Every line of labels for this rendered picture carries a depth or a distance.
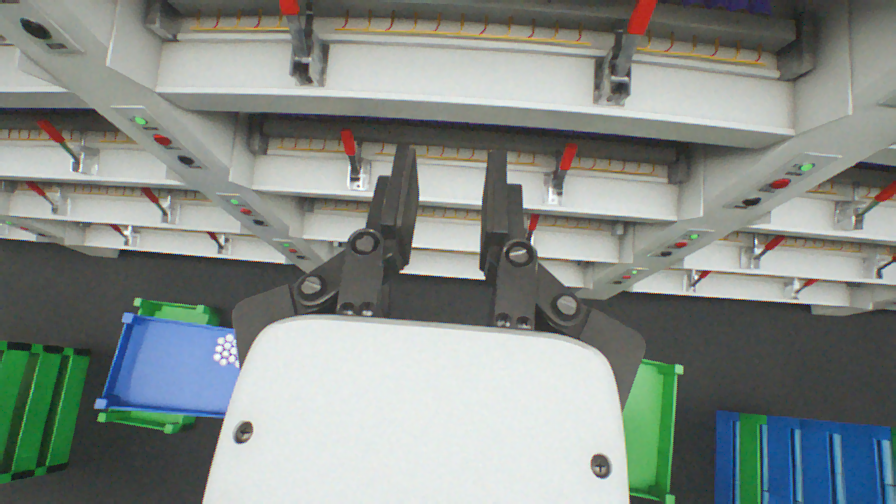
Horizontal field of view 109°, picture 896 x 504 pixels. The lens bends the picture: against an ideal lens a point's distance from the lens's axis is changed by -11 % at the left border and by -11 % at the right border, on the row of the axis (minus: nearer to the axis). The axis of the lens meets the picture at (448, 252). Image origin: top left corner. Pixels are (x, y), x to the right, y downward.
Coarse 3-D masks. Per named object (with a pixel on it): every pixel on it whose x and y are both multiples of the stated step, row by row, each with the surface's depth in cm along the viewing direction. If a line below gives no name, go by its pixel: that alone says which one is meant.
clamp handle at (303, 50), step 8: (280, 0) 26; (288, 0) 26; (296, 0) 26; (288, 8) 26; (296, 8) 27; (288, 16) 27; (296, 16) 27; (288, 24) 28; (296, 24) 28; (296, 32) 28; (296, 40) 29; (304, 40) 29; (296, 48) 29; (304, 48) 29; (304, 56) 30
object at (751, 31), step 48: (192, 0) 30; (240, 0) 30; (336, 0) 30; (384, 0) 29; (432, 0) 29; (480, 0) 29; (528, 0) 29; (576, 0) 29; (624, 0) 29; (768, 48) 30
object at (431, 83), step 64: (128, 0) 28; (832, 0) 27; (128, 64) 29; (192, 64) 32; (256, 64) 32; (384, 64) 32; (448, 64) 31; (512, 64) 31; (576, 64) 31; (640, 64) 31; (768, 64) 31; (832, 64) 27; (576, 128) 35; (640, 128) 33; (704, 128) 31; (768, 128) 30
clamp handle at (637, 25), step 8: (640, 0) 24; (648, 0) 24; (656, 0) 24; (640, 8) 24; (648, 8) 24; (632, 16) 25; (640, 16) 25; (648, 16) 25; (632, 24) 25; (640, 24) 25; (632, 32) 26; (640, 32) 26; (632, 40) 26; (624, 48) 27; (632, 48) 27; (624, 56) 27; (632, 56) 27; (616, 64) 28; (624, 64) 28; (616, 72) 29; (624, 72) 28
